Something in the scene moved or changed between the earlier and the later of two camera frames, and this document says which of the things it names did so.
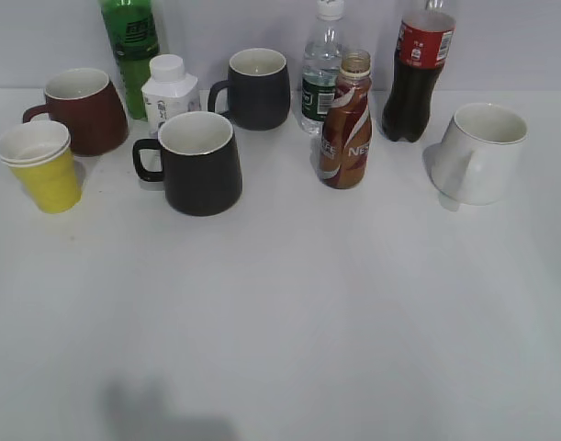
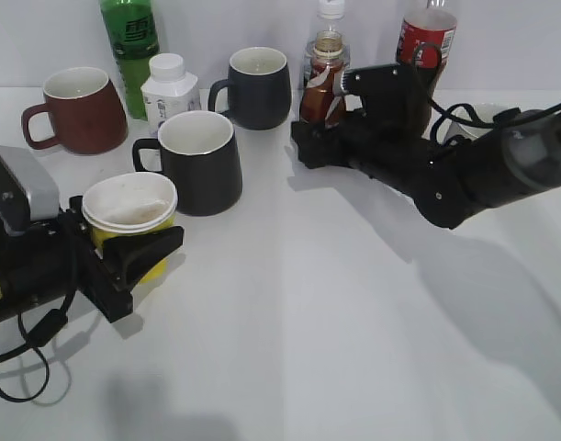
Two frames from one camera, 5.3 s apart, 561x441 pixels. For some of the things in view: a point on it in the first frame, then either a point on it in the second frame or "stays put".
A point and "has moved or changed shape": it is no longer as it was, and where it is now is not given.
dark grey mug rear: x=259 y=90 stays put
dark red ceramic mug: x=85 y=102 stays put
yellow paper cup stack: x=40 y=155 -> x=130 y=204
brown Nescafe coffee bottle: x=347 y=126 has moved or changed shape
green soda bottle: x=133 y=28 stays put
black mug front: x=198 y=163 stays put
